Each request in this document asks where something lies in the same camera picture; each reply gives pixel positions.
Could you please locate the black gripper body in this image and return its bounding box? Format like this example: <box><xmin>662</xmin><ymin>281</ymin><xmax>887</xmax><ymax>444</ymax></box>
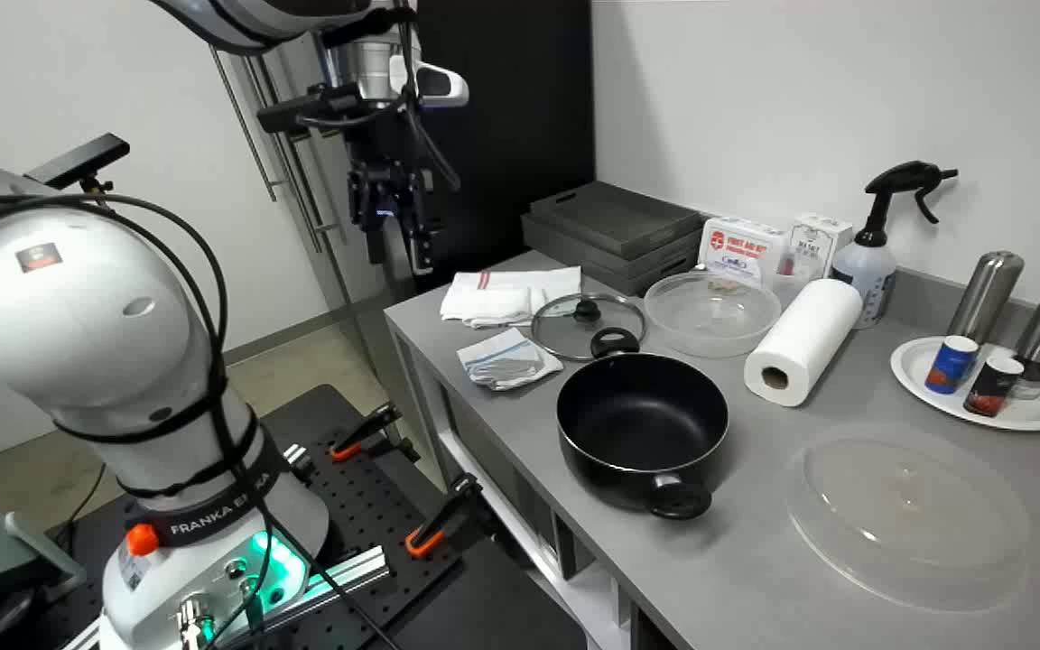
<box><xmin>347</xmin><ymin>113</ymin><xmax>432</xmax><ymax>239</ymax></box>

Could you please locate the glass pot lid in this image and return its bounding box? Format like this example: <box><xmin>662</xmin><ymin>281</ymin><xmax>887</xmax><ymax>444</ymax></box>
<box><xmin>531</xmin><ymin>293</ymin><xmax>647</xmax><ymax>362</ymax></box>

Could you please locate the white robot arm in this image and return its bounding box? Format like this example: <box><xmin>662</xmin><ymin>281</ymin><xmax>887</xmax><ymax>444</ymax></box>
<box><xmin>0</xmin><ymin>172</ymin><xmax>337</xmax><ymax>650</ymax></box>

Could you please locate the black cooking pot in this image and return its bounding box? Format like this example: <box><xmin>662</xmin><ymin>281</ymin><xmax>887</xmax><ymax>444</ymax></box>
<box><xmin>558</xmin><ymin>352</ymin><xmax>730</xmax><ymax>519</ymax></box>

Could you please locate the clear plastic lid large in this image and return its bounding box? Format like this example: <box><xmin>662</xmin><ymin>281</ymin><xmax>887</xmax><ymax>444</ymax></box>
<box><xmin>785</xmin><ymin>425</ymin><xmax>1028</xmax><ymax>611</ymax></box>

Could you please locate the white red-striped dish towel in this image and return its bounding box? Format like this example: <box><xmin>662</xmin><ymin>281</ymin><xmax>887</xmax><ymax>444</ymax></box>
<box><xmin>442</xmin><ymin>267</ymin><xmax>582</xmax><ymax>326</ymax></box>

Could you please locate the orange black clamp far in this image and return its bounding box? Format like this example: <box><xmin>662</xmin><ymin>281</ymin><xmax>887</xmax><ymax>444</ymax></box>
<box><xmin>330</xmin><ymin>402</ymin><xmax>400</xmax><ymax>466</ymax></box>

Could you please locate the orange black clamp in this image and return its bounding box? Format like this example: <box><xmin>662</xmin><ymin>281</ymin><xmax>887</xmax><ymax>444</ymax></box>
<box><xmin>400</xmin><ymin>472</ymin><xmax>482</xmax><ymax>558</ymax></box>
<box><xmin>330</xmin><ymin>402</ymin><xmax>400</xmax><ymax>466</ymax></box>

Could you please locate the orange black clamp near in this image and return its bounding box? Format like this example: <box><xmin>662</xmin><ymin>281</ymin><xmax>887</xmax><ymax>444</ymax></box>
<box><xmin>400</xmin><ymin>472</ymin><xmax>482</xmax><ymax>558</ymax></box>

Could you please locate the clear plastic bowl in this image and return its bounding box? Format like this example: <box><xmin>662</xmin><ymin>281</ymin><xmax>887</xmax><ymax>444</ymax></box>
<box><xmin>643</xmin><ymin>269</ymin><xmax>780</xmax><ymax>356</ymax></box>

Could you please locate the red white box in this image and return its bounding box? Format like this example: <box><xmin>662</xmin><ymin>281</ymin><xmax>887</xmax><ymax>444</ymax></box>
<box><xmin>696</xmin><ymin>215</ymin><xmax>787</xmax><ymax>286</ymax></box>

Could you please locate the black perforated robot table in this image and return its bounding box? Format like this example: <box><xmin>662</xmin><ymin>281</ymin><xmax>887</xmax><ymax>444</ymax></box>
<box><xmin>59</xmin><ymin>386</ymin><xmax>586</xmax><ymax>650</ymax></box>

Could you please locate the white paper towel roll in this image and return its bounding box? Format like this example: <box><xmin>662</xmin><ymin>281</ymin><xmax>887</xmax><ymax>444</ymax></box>
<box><xmin>745</xmin><ymin>277</ymin><xmax>862</xmax><ymax>408</ymax></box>

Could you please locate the small white packet box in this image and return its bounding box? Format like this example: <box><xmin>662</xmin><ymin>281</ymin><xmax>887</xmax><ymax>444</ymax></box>
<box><xmin>777</xmin><ymin>213</ymin><xmax>852</xmax><ymax>297</ymax></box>

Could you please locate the white spray bottle black trigger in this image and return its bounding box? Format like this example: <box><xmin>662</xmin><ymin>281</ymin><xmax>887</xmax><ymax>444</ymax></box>
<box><xmin>832</xmin><ymin>159</ymin><xmax>954</xmax><ymax>322</ymax></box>

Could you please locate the blue spice jar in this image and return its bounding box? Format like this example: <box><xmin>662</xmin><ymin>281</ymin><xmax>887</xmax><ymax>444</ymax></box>
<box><xmin>923</xmin><ymin>334</ymin><xmax>980</xmax><ymax>395</ymax></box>

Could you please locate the steel shaker left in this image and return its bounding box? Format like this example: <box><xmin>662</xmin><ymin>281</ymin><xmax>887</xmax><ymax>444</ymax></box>
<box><xmin>951</xmin><ymin>248</ymin><xmax>1025</xmax><ymax>342</ymax></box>

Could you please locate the dark red spice jar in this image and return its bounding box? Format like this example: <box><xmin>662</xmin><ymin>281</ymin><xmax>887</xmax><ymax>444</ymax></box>
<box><xmin>963</xmin><ymin>350</ymin><xmax>1025</xmax><ymax>416</ymax></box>

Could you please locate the white plate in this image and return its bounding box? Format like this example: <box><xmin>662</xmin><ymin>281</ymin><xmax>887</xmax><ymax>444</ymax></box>
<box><xmin>887</xmin><ymin>334</ymin><xmax>1040</xmax><ymax>433</ymax></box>

